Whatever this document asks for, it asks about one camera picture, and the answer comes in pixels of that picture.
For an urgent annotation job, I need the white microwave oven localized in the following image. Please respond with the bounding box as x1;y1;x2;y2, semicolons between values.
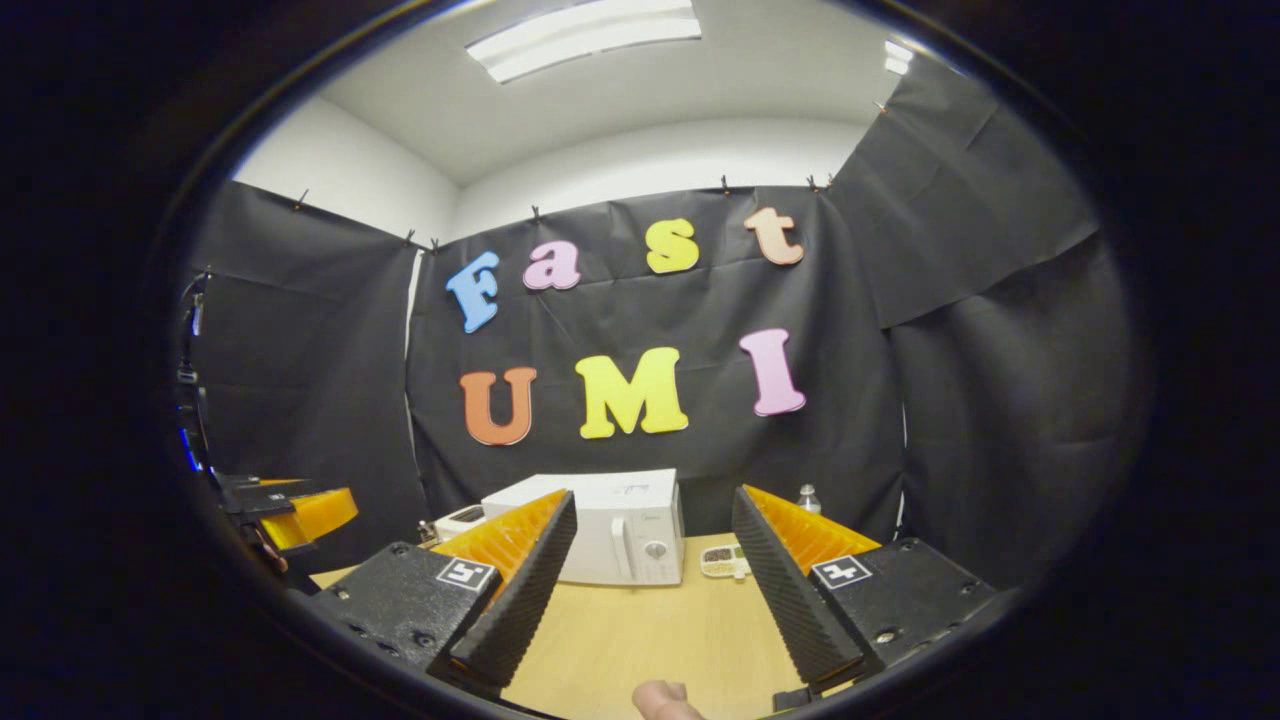
482;468;687;587

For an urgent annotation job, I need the black backdrop cloth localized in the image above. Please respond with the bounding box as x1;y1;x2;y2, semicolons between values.
185;60;1151;591

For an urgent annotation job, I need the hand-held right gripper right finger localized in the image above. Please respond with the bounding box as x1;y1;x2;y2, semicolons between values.
732;485;1001;691

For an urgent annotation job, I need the divided white bean dish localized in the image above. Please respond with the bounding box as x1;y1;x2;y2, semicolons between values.
700;545;753;581

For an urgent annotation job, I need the white toaster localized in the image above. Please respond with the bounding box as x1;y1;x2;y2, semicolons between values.
433;504;488;544

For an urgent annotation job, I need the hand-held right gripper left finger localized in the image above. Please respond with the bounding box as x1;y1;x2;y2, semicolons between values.
305;488;579;691

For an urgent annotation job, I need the long ceiling light panel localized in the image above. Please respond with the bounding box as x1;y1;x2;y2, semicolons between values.
465;0;703;85

